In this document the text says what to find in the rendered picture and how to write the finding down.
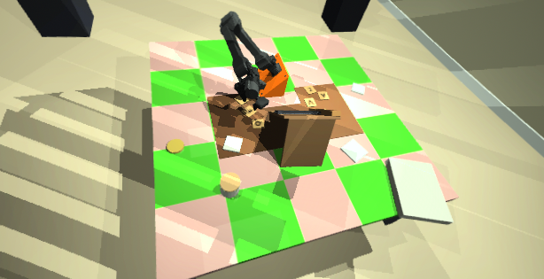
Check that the yellow flat disc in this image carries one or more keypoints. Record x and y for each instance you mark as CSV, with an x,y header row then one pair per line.
x,y
175,146

